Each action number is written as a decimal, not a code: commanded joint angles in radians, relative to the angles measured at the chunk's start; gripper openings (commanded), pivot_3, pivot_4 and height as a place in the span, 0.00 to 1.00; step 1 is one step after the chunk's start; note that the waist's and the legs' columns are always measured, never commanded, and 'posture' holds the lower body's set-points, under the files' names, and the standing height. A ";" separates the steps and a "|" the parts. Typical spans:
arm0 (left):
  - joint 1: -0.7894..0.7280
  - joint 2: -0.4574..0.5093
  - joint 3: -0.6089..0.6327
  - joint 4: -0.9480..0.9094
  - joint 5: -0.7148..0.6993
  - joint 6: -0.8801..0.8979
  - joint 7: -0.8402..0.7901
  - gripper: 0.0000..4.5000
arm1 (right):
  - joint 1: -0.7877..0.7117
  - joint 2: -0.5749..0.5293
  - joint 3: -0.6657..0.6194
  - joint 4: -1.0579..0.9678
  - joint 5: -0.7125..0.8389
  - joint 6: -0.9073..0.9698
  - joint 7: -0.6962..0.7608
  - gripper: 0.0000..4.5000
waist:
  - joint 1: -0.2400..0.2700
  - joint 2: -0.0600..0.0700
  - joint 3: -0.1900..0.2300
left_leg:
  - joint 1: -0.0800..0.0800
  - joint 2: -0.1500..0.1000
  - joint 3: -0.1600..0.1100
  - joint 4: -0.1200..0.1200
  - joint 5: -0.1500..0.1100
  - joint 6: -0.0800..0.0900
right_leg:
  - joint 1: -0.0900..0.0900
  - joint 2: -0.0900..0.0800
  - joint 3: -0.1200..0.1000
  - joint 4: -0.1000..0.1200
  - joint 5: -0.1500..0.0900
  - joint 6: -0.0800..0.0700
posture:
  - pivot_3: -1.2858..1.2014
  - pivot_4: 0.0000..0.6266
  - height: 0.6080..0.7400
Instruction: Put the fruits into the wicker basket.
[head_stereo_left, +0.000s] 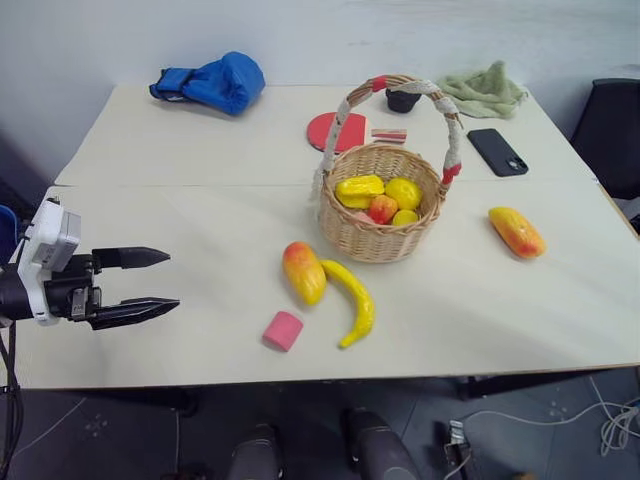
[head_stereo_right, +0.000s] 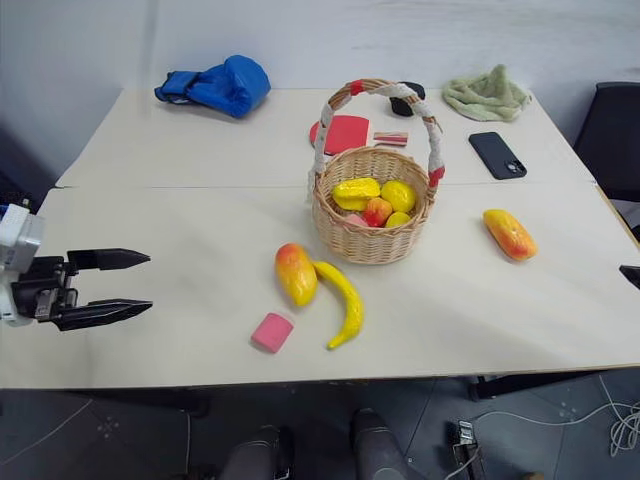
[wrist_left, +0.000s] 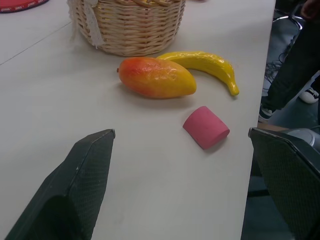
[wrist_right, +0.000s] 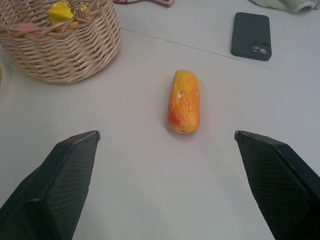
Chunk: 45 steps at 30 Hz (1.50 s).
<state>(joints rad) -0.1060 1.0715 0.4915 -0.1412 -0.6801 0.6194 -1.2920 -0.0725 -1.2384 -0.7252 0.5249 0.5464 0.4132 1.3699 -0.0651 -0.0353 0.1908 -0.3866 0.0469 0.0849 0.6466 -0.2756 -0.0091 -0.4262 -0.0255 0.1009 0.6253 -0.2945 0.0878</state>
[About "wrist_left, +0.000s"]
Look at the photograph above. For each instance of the yellow toy banana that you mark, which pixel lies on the yellow toy banana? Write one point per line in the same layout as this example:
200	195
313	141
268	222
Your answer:
212	65

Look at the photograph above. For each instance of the pink half-cylinder foam block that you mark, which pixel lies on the pink half-cylinder foam block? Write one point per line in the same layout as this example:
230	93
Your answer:
206	127

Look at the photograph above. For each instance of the black white sneaker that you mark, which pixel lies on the black white sneaker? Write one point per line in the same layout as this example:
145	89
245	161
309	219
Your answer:
310	94
265	113

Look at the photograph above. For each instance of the person in dark trousers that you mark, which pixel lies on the person in dark trousers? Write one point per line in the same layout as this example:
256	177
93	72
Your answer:
292	62

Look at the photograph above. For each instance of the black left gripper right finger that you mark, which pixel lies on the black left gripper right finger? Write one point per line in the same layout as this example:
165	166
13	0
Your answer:
292	180

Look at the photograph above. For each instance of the wicker basket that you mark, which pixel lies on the wicker basket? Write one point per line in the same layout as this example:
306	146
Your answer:
132	25

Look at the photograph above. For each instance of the red round tray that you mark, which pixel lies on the red round tray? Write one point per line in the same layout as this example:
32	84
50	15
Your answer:
17	5

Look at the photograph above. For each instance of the chrome chair base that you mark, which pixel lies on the chrome chair base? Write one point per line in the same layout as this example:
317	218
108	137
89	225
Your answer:
287	16

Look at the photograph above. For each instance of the orange yellow toy mango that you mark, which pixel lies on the orange yellow toy mango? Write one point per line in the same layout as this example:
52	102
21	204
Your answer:
156	77

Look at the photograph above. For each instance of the white lace ribbon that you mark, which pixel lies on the white lace ribbon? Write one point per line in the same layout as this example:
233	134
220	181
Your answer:
91	23

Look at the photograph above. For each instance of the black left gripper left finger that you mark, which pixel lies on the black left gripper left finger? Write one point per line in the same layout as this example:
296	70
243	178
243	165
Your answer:
75	190

